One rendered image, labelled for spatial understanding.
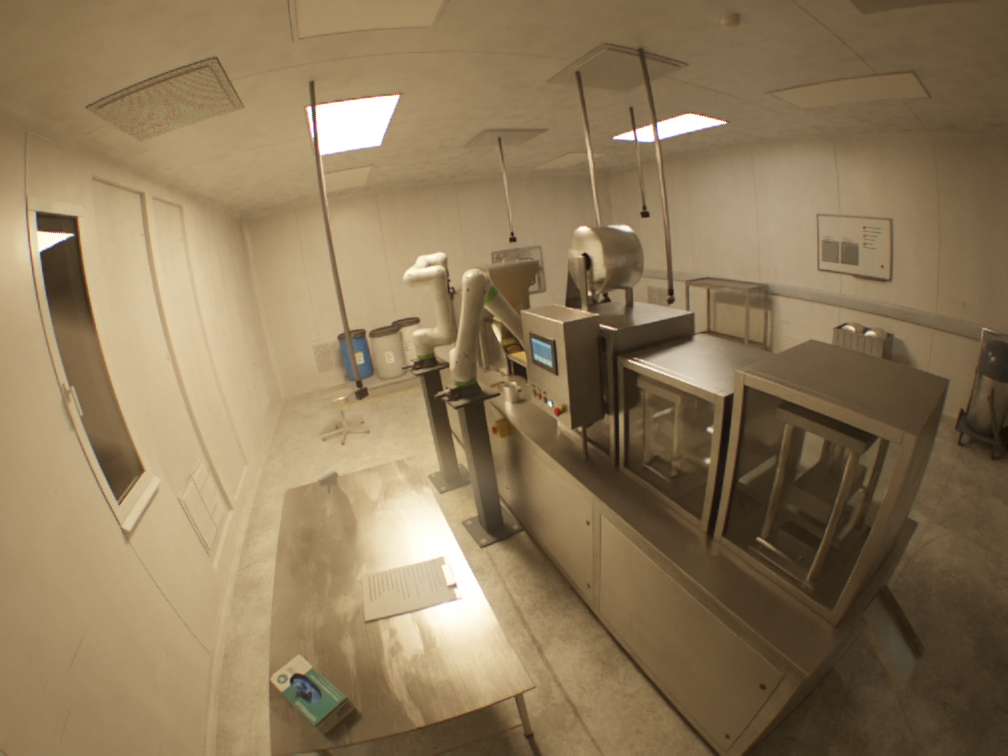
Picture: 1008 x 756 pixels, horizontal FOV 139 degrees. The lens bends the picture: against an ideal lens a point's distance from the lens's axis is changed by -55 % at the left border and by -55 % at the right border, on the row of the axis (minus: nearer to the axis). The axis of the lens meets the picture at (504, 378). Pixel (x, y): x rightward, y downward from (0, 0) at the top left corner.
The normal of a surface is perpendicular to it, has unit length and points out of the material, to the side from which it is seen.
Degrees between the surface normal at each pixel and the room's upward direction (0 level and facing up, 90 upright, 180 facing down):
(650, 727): 0
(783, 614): 0
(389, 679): 0
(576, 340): 90
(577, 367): 90
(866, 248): 90
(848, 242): 90
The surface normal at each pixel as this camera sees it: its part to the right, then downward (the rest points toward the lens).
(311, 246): 0.38, 0.26
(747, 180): -0.92, 0.24
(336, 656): -0.13, -0.94
